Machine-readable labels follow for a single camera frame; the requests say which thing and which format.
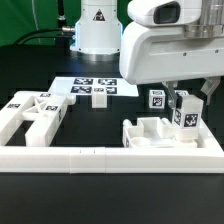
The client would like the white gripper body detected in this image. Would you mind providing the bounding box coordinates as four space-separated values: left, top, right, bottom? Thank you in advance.
119 22 224 84

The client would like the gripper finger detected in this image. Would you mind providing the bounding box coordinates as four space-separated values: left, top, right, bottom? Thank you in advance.
165 81 182 109
201 76 221 105

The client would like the white chair seat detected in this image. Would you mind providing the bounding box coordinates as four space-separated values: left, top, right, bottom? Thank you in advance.
122 117 198 149

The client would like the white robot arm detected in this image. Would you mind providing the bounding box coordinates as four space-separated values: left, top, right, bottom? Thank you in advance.
70 0 224 108

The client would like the small white marker block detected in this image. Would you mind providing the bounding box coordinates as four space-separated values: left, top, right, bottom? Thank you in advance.
92 87 107 108

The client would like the white marker base sheet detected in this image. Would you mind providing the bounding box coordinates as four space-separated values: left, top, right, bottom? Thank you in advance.
48 77 139 97

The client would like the white U-shaped obstacle frame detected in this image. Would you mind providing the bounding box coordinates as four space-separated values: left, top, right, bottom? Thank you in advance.
0 121 224 174

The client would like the black cable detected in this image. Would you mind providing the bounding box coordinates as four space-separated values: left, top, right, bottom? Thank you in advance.
13 29 64 46

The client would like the white chair back frame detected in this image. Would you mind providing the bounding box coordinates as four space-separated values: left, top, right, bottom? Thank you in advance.
0 91 76 147

